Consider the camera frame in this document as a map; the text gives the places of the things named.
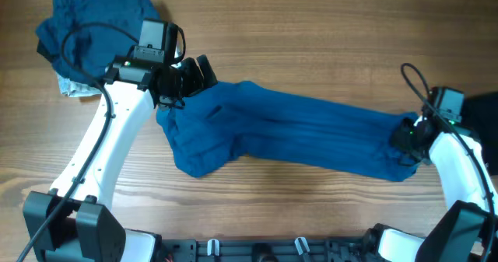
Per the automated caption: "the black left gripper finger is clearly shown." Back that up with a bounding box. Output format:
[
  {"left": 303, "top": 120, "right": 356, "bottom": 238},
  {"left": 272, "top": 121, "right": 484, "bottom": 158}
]
[
  {"left": 181, "top": 58, "right": 204, "bottom": 95},
  {"left": 196, "top": 54, "right": 218, "bottom": 88}
]

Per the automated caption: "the blue polo shirt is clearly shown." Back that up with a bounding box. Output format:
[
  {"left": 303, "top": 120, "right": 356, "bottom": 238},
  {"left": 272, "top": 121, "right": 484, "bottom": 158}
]
[{"left": 156, "top": 82, "right": 418, "bottom": 181}]

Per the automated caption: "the black garment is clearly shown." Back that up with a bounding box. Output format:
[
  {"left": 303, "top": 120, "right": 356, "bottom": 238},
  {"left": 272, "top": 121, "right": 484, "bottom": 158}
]
[{"left": 462, "top": 92, "right": 498, "bottom": 176}]

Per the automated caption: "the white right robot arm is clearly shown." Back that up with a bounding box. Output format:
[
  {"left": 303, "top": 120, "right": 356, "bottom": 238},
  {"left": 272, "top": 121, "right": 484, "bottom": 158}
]
[{"left": 374, "top": 117, "right": 497, "bottom": 262}]

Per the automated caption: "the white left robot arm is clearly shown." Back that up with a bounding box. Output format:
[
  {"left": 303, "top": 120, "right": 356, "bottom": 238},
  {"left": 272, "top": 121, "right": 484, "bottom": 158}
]
[{"left": 23, "top": 55, "right": 217, "bottom": 261}]

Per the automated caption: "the dark blue folded garment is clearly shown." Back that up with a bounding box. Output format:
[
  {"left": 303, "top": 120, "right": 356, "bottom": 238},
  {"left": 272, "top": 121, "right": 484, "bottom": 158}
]
[{"left": 36, "top": 0, "right": 160, "bottom": 84}]

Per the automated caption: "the grey white folded garment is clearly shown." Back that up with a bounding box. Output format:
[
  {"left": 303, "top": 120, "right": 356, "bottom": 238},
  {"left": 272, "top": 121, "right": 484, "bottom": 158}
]
[{"left": 56, "top": 73, "right": 101, "bottom": 97}]

